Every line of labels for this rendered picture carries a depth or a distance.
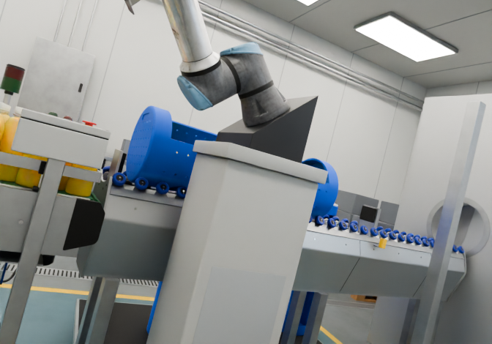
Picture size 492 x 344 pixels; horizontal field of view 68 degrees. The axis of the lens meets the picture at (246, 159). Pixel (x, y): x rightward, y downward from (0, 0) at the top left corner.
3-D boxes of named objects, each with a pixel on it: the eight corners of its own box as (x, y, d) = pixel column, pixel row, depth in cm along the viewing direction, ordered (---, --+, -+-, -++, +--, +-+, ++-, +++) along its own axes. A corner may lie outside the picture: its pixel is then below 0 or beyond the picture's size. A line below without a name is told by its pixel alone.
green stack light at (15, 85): (18, 93, 139) (22, 81, 139) (-2, 88, 135) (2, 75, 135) (19, 94, 144) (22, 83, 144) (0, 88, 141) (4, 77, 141)
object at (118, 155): (118, 187, 124) (127, 152, 124) (110, 186, 122) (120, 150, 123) (112, 183, 132) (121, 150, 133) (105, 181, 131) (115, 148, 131)
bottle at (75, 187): (83, 197, 103) (100, 134, 104) (59, 191, 103) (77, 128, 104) (94, 196, 110) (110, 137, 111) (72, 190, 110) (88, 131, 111)
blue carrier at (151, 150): (332, 225, 161) (344, 162, 164) (139, 185, 117) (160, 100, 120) (292, 214, 186) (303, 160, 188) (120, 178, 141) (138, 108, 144)
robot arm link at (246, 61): (280, 77, 108) (262, 32, 104) (242, 96, 103) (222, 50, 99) (261, 80, 118) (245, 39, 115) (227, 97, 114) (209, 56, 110)
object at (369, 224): (374, 237, 191) (381, 208, 192) (369, 236, 189) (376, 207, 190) (359, 232, 200) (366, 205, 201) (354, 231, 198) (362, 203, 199)
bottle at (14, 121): (23, 181, 104) (40, 118, 105) (9, 182, 97) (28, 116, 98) (-3, 175, 104) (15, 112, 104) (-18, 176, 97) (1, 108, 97)
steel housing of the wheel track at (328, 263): (457, 307, 222) (471, 252, 223) (82, 285, 112) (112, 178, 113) (416, 288, 246) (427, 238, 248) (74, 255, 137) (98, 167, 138)
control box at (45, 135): (101, 169, 93) (111, 130, 93) (10, 150, 83) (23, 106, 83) (95, 165, 101) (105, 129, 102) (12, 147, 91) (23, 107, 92)
